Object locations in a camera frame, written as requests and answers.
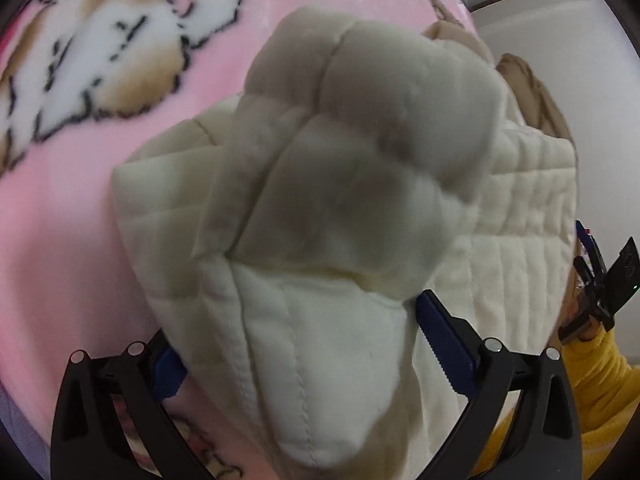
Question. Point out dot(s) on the pink cartoon print blanket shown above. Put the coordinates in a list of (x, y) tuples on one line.
[(86, 84)]

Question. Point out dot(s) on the person's right hand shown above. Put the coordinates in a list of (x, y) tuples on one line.
[(575, 309)]

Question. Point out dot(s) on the brown puffer jacket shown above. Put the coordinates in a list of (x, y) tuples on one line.
[(531, 96)]

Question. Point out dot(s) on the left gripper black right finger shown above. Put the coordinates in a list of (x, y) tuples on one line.
[(543, 439)]

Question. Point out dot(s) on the yellow sleeve right forearm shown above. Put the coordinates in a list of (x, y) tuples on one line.
[(606, 394)]

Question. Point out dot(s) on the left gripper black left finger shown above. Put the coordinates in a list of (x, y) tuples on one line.
[(88, 441)]

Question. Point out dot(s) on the cream quilted jacket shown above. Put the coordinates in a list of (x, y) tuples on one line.
[(280, 237)]

